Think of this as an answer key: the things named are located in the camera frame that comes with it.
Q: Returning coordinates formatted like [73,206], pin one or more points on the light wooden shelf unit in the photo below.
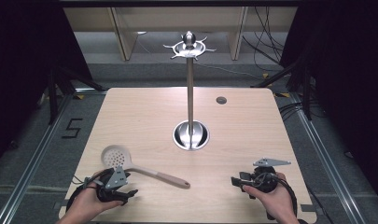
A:
[177,18]

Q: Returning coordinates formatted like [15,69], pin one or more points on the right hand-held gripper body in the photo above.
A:
[266,179]

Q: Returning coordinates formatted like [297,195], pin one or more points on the metal floor rail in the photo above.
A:
[329,161]
[31,161]

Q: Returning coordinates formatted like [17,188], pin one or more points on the person's right hand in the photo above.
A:
[275,202]

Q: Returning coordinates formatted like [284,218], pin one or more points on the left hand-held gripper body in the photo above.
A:
[115,180]

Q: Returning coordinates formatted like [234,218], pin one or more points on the beige slotted spoon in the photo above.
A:
[115,157]

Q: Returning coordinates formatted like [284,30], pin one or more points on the person's left hand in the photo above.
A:
[90,200]

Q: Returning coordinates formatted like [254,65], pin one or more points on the black metal stand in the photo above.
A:
[57,90]
[297,84]

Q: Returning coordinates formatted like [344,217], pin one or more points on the metal utensil rack stand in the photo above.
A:
[190,93]

